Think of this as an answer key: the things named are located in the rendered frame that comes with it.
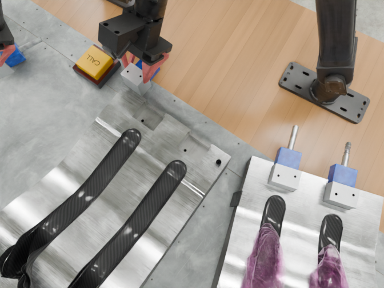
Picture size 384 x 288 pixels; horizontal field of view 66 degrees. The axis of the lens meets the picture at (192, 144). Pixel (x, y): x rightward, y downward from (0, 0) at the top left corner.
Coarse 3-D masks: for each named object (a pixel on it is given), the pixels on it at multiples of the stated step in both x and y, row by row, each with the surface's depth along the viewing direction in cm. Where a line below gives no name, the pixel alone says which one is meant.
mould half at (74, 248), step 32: (128, 96) 59; (96, 128) 58; (128, 128) 57; (160, 128) 57; (64, 160) 57; (96, 160) 56; (128, 160) 56; (160, 160) 56; (192, 160) 55; (224, 160) 55; (32, 192) 52; (64, 192) 54; (128, 192) 55; (192, 192) 54; (0, 224) 48; (32, 224) 49; (96, 224) 52; (160, 224) 53; (0, 256) 47; (64, 256) 48; (128, 256) 50; (160, 256) 51
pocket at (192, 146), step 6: (186, 138) 59; (192, 138) 59; (198, 138) 58; (180, 144) 58; (186, 144) 59; (192, 144) 59; (198, 144) 59; (204, 144) 58; (186, 150) 60; (192, 150) 59; (198, 150) 59; (204, 150) 59; (192, 156) 58; (198, 156) 58; (198, 162) 58
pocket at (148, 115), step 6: (144, 102) 59; (144, 108) 61; (150, 108) 60; (156, 108) 60; (138, 114) 60; (144, 114) 61; (150, 114) 61; (156, 114) 61; (162, 114) 60; (138, 120) 61; (144, 120) 61; (150, 120) 61; (156, 120) 61; (150, 126) 60; (156, 126) 60
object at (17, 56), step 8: (40, 40) 70; (16, 48) 68; (24, 48) 70; (0, 56) 67; (16, 56) 68; (24, 56) 70; (8, 64) 69; (16, 64) 70; (0, 72) 69; (8, 72) 70
